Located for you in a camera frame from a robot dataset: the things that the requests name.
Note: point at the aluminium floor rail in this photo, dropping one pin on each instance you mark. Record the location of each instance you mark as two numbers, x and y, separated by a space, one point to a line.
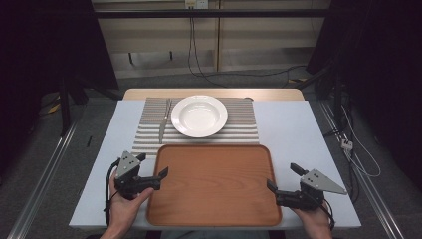
371 186
40 186

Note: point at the small black floor object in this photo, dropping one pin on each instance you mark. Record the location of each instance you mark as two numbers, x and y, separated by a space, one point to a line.
89 141

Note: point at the black horizontal bar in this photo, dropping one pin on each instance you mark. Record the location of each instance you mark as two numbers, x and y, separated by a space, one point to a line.
212 13

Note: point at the striped grey placemat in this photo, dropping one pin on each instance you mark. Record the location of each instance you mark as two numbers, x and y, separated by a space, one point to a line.
242 131

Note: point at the white round plate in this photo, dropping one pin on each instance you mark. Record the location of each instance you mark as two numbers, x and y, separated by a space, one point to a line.
199 116

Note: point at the white power strip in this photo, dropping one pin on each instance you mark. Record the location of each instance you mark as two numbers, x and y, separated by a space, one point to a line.
347 144

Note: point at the black metal stand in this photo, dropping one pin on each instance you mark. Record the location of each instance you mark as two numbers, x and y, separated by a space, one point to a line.
64 109

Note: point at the white wall outlet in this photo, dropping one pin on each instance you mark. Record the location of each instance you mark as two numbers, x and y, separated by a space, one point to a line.
196 3

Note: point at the silver metal fork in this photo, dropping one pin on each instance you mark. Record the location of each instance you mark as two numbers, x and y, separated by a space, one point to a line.
163 124

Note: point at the person's left hand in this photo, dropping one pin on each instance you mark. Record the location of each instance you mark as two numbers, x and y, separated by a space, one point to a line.
124 210

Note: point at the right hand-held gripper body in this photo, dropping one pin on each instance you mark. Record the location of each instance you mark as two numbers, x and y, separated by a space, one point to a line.
313 192

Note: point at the black curtain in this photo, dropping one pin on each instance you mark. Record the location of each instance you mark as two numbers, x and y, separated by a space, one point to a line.
381 66
43 49

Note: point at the brown wooden tray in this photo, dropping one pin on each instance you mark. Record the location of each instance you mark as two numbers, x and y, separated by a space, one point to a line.
215 189

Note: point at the person's right hand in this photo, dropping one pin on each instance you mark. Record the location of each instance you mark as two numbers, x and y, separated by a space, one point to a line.
316 220

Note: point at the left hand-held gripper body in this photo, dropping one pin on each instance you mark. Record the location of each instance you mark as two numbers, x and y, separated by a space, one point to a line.
127 166

